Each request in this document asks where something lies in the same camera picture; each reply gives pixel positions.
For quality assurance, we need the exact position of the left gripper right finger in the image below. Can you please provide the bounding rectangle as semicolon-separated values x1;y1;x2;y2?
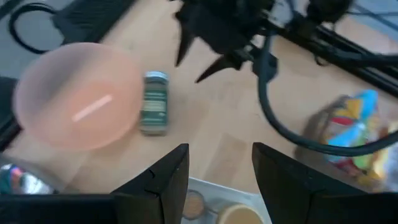
251;141;367;224

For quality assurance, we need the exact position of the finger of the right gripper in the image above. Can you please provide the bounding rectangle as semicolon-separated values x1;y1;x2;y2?
174;13;197;68
195;51;247;84

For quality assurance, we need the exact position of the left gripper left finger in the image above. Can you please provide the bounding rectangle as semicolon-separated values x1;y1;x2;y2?
111;142;191;224

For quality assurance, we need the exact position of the yellow blue ramen packet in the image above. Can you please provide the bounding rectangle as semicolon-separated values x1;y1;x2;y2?
325;89;381;163

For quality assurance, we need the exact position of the white plastic tray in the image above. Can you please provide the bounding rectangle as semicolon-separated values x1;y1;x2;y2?
182;176;272;224

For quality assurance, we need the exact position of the green spice jar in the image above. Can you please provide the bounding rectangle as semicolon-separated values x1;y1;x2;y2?
138;70;170;137

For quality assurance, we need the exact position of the black perforated computer case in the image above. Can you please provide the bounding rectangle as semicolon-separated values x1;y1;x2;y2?
50;0;138;44

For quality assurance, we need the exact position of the orange translucent bowl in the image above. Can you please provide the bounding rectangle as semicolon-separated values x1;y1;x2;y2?
12;41;146;152

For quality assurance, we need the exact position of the black flat panel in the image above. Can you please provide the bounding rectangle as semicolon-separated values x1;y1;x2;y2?
0;75;22;152

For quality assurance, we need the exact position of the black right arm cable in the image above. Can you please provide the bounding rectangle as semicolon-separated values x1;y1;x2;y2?
256;34;398;157

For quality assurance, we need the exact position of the black table frame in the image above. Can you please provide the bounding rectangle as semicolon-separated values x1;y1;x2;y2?
312;26;398;98

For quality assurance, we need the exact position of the black power cable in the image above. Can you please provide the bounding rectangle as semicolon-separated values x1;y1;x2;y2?
7;2;65;55

